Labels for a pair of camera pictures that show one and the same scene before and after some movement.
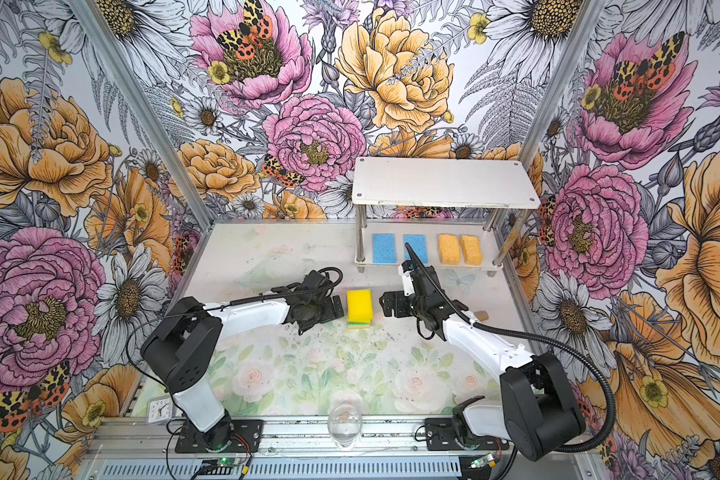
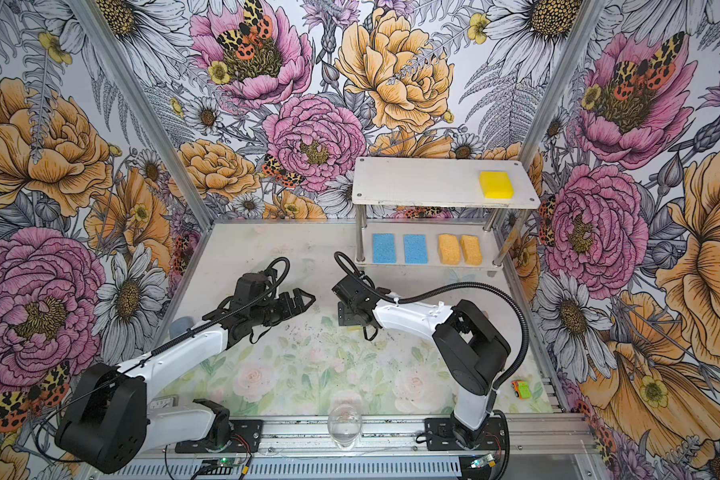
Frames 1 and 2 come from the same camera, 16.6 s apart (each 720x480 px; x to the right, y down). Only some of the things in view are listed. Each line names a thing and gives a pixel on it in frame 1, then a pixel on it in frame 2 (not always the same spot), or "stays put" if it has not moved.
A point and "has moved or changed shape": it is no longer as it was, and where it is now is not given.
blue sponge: x=418 y=243 stays put
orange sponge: x=471 y=250 stays put
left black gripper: x=328 y=315 to x=299 y=306
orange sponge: x=449 y=249 stays put
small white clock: x=159 y=409 stays put
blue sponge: x=384 y=248 stays put
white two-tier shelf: x=450 y=213 stays put
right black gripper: x=399 y=297 to x=344 y=315
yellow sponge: x=360 y=306 has moved or changed shape
